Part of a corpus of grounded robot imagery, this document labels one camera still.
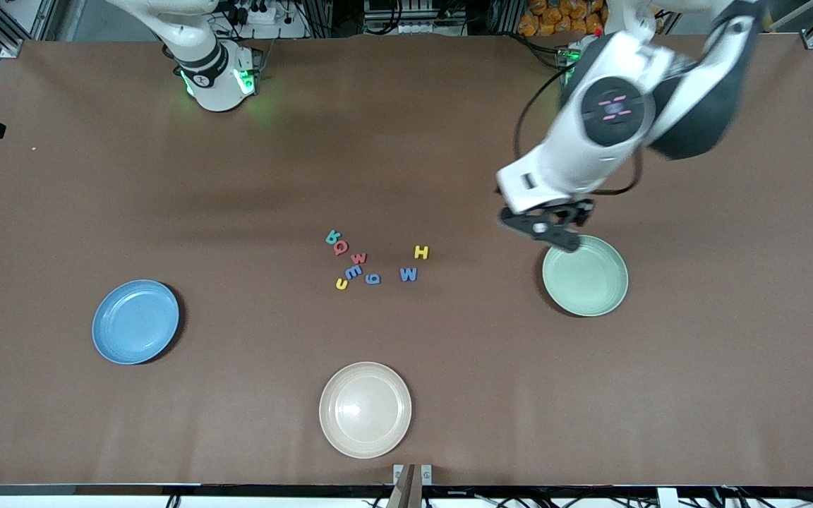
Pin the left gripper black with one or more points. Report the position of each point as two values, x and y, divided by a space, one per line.
580 207

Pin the yellow foam letter H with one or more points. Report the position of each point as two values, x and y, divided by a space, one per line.
421 252

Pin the blue foam letter M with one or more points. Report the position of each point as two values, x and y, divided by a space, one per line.
408 274
353 271

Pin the teal foam letter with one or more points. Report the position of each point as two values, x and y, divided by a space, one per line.
333 237

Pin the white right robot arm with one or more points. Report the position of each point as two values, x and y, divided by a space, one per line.
212 85

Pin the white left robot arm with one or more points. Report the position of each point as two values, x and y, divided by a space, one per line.
576 155

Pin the light green plate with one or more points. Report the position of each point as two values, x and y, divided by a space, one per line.
590 282

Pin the blue foam letter g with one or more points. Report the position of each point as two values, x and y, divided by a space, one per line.
372 279

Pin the bag of orange fruit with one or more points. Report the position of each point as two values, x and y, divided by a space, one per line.
558 17

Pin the red round foam letter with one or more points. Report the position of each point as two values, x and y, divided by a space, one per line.
340 248

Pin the white power strip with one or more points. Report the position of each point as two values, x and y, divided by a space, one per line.
413 28
258 14

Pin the beige plate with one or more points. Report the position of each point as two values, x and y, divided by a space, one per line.
365 410

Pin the brown wooden strip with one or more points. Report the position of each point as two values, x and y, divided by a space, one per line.
406 495

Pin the blue plate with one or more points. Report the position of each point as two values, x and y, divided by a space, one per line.
135 324

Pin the small metal table bracket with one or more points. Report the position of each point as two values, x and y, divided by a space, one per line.
412 474

